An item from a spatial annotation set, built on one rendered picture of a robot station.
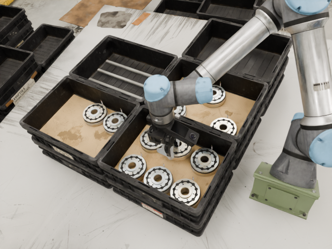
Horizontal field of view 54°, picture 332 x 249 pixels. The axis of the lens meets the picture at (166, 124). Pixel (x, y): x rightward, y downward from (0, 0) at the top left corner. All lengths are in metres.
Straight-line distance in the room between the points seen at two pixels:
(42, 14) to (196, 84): 3.11
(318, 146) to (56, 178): 1.02
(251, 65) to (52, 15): 2.68
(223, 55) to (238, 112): 0.36
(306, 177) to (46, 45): 2.14
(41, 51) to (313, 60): 2.10
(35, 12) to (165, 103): 3.16
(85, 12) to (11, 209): 2.57
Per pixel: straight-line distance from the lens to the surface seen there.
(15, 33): 2.76
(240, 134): 1.16
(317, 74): 0.98
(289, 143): 1.15
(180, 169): 1.20
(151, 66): 1.57
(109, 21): 2.14
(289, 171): 1.14
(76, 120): 1.44
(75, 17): 3.65
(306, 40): 0.97
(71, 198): 1.40
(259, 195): 1.26
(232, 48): 1.05
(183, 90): 0.92
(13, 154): 1.64
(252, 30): 1.07
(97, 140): 1.34
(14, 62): 2.50
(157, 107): 0.94
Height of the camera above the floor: 1.87
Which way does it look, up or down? 52 degrees down
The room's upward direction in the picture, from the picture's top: 11 degrees counter-clockwise
